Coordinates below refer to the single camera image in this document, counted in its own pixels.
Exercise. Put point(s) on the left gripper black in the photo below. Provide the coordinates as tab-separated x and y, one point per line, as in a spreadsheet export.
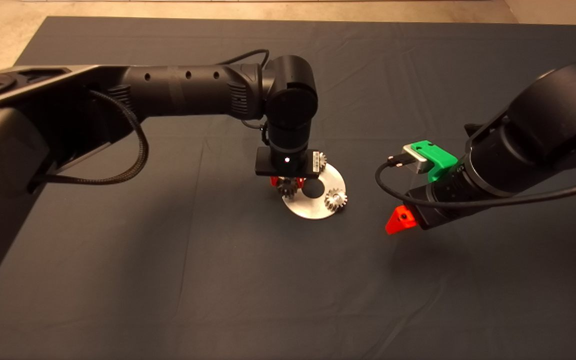
288	169

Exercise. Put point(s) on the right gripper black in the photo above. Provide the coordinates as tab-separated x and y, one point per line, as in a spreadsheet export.
425	214

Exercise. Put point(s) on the small steel planetary gear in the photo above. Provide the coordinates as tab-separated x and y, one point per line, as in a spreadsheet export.
287	188
336	199
322	161

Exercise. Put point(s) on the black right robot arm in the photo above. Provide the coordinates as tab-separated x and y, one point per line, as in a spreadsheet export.
543	125

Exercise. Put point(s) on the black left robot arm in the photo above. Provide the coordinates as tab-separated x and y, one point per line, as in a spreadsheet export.
193	90

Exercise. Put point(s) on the round metal carrier plate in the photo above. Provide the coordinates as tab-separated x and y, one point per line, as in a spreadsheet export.
308	207

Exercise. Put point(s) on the dark table cloth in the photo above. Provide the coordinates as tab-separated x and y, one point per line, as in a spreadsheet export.
218	275

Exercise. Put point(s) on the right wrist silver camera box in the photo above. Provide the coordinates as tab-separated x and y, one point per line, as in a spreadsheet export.
414	156

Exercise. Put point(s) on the right wrist green camera mount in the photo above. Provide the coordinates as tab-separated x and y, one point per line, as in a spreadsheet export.
439	158

